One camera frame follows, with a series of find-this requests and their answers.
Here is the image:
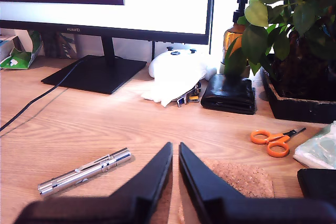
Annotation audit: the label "metal keys bunch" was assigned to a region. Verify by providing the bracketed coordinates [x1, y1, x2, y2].
[176, 81, 202, 108]

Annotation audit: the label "round cork coaster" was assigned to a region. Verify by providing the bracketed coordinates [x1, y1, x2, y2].
[154, 157, 275, 224]

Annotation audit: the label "black flat case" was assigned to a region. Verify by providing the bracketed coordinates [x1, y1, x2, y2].
[297, 168, 336, 201]

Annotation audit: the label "black leather wallet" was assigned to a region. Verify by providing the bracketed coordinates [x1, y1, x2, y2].
[201, 73, 257, 115]

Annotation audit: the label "black Huawei monitor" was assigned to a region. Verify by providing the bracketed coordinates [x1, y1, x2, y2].
[0, 0, 216, 95]

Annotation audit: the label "white crumpled plastic bag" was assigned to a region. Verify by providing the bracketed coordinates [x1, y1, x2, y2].
[141, 71, 208, 108]

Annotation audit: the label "amber pump bottle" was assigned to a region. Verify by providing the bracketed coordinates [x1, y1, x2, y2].
[219, 0, 251, 78]

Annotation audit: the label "dark leaf print box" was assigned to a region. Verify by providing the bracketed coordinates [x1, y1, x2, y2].
[43, 31, 79, 59]

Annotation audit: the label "metallic silver laser pointer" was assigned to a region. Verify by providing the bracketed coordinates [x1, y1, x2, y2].
[37, 147, 132, 196]

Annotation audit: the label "orange handled scissors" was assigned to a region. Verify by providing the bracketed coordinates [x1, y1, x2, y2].
[249, 126, 307, 158]

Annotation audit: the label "green white snack bag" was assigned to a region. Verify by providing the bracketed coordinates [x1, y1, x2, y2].
[0, 30, 43, 70]

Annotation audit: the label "green leafy houseplant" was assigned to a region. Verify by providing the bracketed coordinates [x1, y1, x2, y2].
[214, 0, 336, 99]

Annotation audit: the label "black plant pot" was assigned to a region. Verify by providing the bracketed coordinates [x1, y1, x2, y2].
[259, 66, 336, 124]

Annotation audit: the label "clear plastic packet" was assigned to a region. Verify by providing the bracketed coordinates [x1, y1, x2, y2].
[292, 120, 336, 169]

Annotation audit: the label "white game controller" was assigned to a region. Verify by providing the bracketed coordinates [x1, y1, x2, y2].
[148, 46, 218, 82]

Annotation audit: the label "thick black cable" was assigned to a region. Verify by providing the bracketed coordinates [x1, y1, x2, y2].
[0, 58, 86, 132]

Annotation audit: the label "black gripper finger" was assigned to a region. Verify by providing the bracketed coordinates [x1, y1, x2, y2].
[178, 142, 247, 224]
[109, 141, 174, 224]

